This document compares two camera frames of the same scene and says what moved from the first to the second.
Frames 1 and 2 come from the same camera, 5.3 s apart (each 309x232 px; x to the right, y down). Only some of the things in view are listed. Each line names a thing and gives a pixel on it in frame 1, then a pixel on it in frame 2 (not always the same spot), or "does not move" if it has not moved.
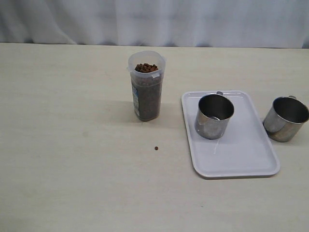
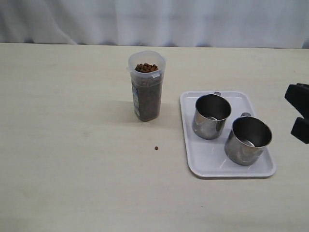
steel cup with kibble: [285, 119] -> [247, 139]
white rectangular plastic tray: [244, 150] does not move
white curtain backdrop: [260, 23] does not move
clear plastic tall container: [146, 68] does not move
